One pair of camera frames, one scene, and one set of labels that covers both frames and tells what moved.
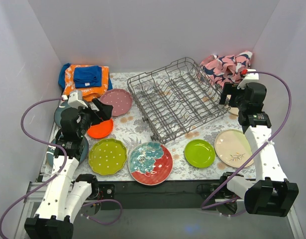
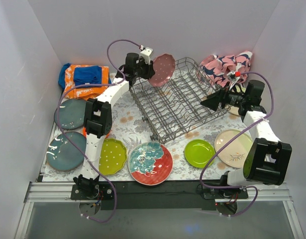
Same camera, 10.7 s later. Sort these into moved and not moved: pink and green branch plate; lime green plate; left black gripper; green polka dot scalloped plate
Moved: left black gripper
Not moved: lime green plate; pink and green branch plate; green polka dot scalloped plate
